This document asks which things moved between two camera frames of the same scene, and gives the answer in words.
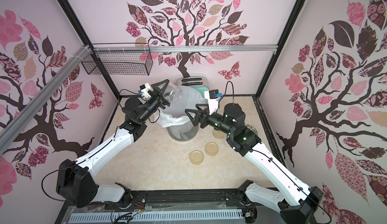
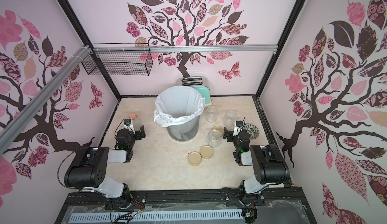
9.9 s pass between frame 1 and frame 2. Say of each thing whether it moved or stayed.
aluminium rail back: stayed
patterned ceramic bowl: stayed
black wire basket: stayed
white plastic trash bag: stayed
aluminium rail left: stayed
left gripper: moved
